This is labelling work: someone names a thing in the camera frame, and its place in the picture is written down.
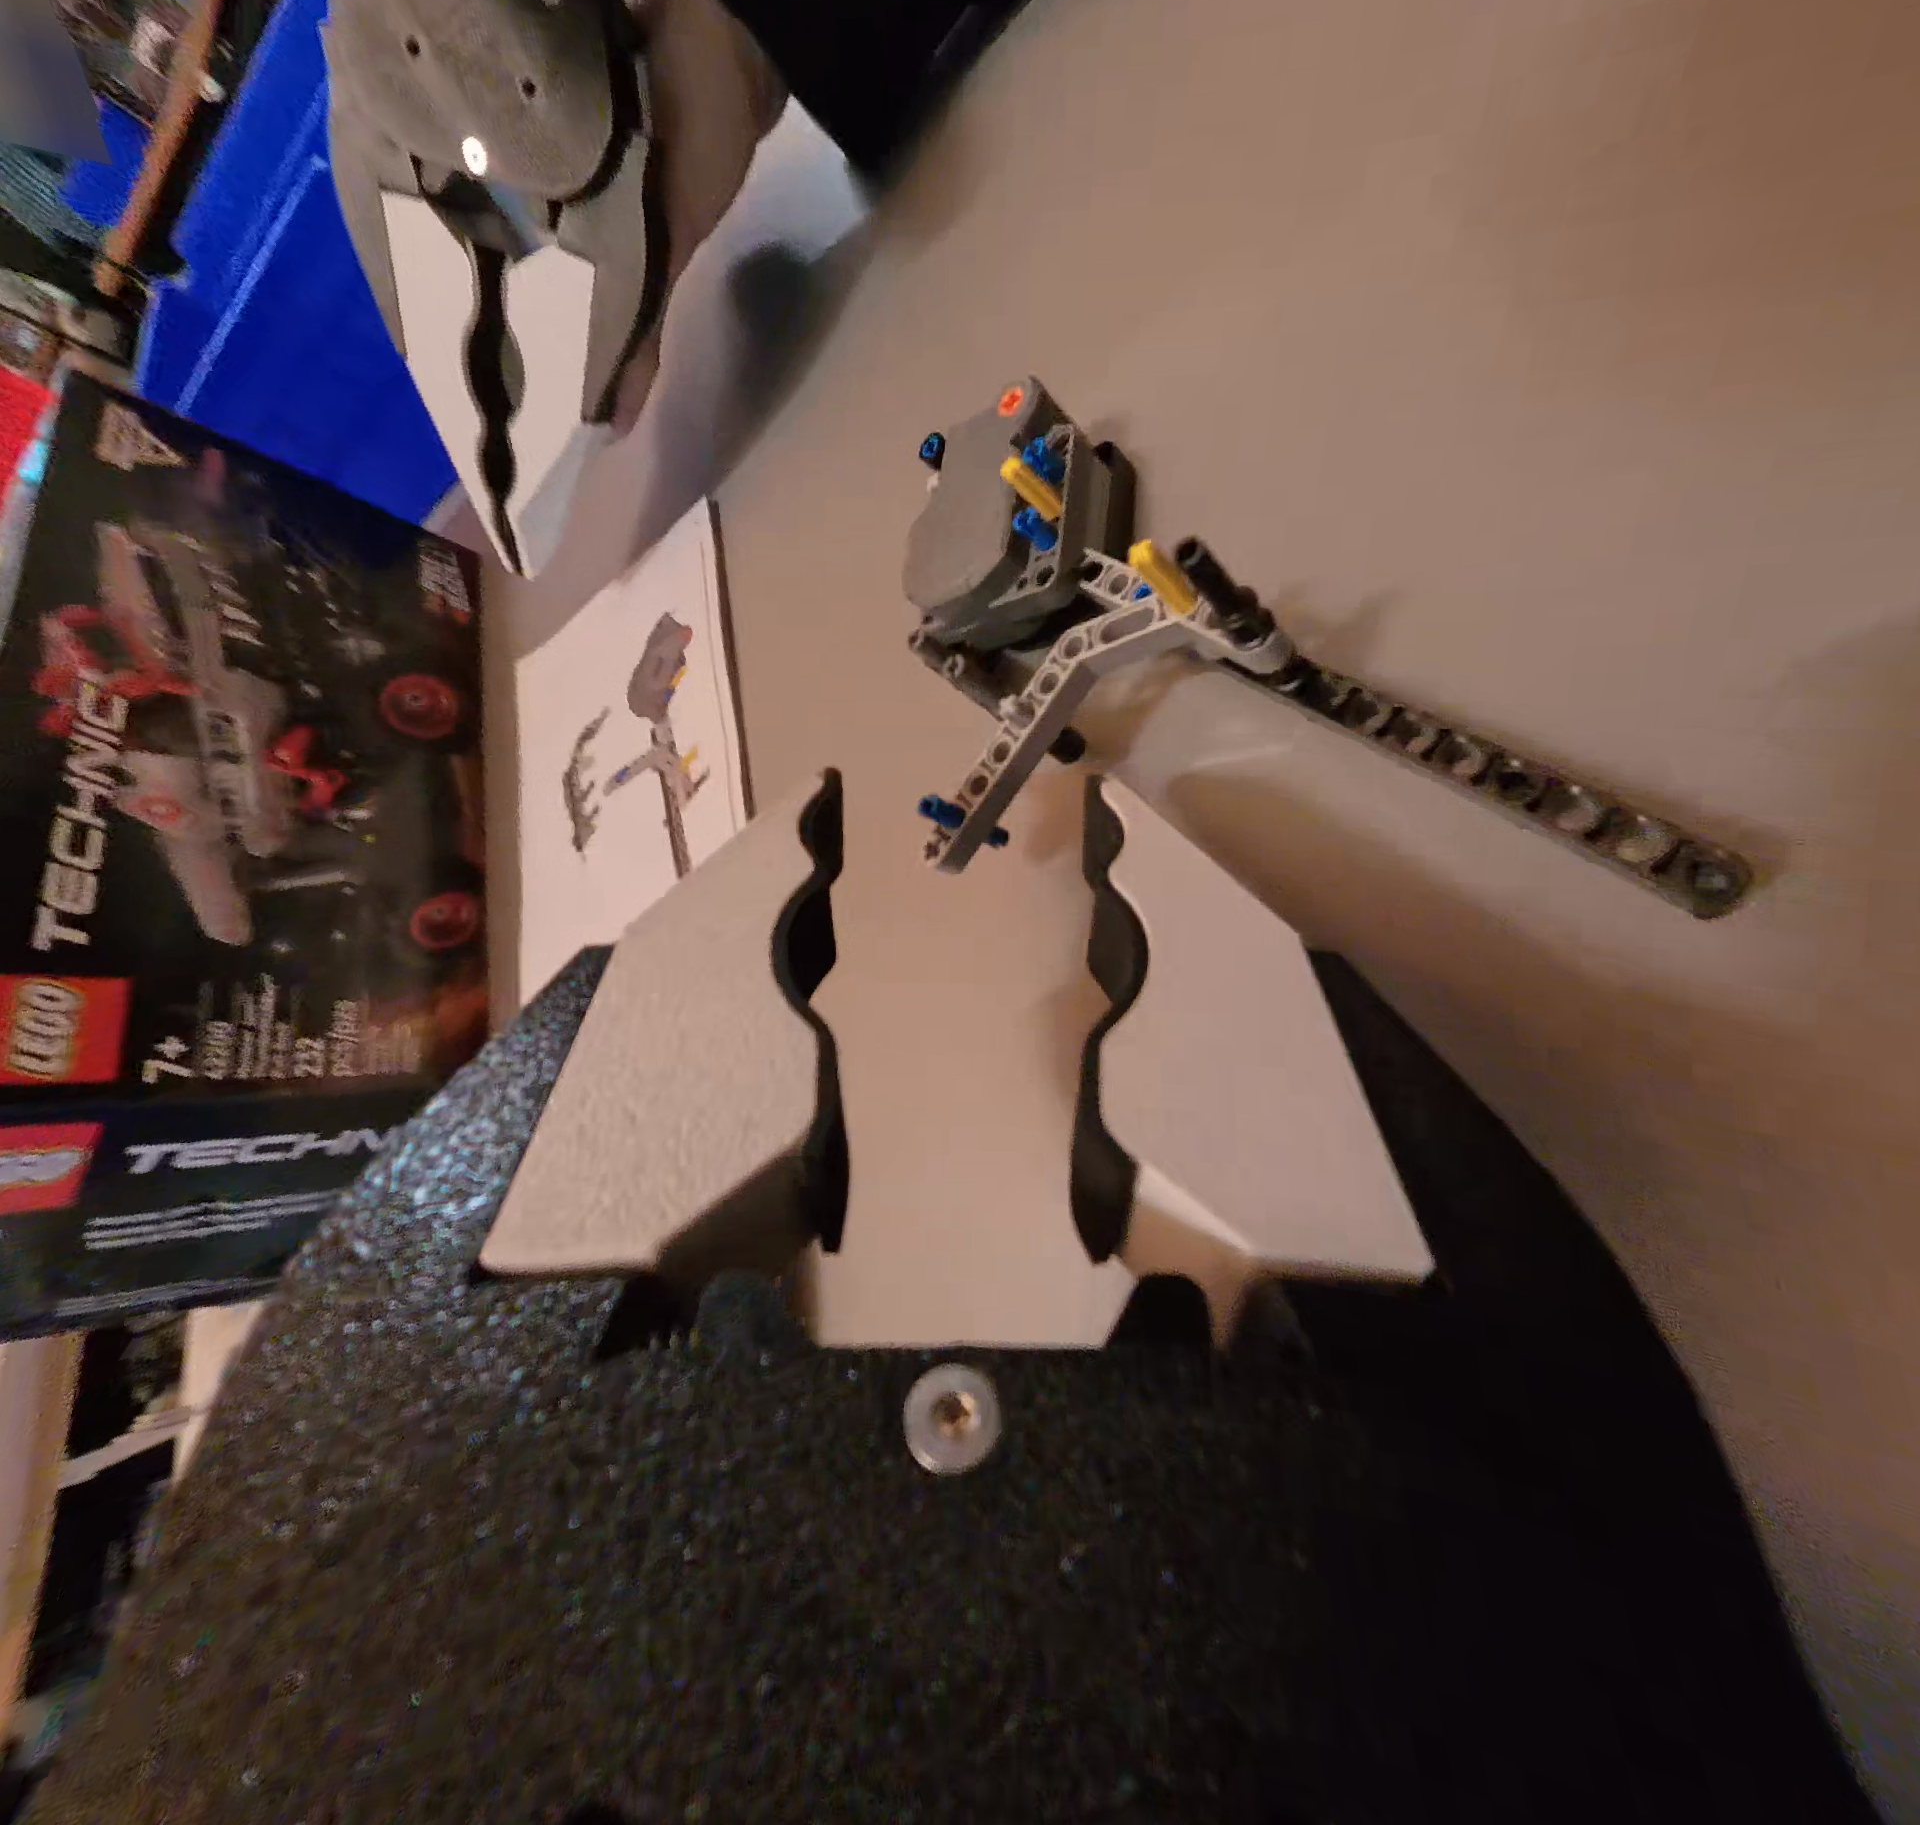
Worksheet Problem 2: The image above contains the cluttered wooden shelf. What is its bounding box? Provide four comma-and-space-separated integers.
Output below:
0, 0, 240, 359

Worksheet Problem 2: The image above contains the white instruction booklet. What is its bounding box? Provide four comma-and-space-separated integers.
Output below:
509, 500, 755, 1010

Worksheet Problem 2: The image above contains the blue plastic bin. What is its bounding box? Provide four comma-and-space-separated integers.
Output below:
129, 0, 469, 526

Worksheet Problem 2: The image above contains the person's right forearm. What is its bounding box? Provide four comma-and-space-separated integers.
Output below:
656, 0, 1186, 184

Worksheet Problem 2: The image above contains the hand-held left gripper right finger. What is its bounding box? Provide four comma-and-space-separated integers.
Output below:
1067, 771, 1440, 1285

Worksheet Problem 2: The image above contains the grey black toy brick assembly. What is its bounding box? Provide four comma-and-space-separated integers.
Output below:
896, 377, 1754, 925

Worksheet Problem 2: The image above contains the black toy set box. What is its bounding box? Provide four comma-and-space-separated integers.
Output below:
0, 372, 495, 1341

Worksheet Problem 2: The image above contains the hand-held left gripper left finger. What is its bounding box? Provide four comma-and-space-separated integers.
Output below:
480, 766, 849, 1278

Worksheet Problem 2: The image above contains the light grey desk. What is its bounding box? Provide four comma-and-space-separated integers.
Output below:
480, 0, 1920, 1825

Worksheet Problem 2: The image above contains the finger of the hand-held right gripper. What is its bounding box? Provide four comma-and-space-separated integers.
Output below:
508, 145, 672, 576
382, 184, 525, 576

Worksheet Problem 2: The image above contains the person's right hand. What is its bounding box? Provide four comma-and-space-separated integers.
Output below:
637, 0, 795, 309

